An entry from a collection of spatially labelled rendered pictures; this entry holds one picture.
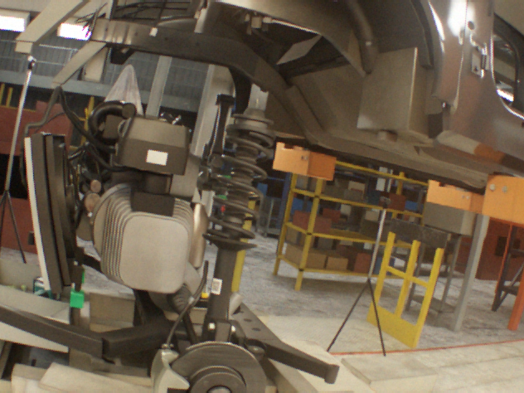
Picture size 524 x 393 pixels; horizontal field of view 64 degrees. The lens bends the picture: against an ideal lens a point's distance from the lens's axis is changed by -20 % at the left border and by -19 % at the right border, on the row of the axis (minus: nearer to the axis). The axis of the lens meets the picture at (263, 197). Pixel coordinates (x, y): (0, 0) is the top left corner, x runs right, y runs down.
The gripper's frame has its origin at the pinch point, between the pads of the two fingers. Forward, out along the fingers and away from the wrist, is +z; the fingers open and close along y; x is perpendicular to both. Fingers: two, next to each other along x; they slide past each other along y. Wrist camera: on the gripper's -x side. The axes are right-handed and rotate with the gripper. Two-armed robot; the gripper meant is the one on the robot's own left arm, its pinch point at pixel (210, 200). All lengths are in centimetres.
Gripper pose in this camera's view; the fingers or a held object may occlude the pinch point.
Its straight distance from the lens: 264.9
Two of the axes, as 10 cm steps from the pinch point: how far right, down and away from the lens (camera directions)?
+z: -0.7, 9.0, -4.4
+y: 9.6, 1.8, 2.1
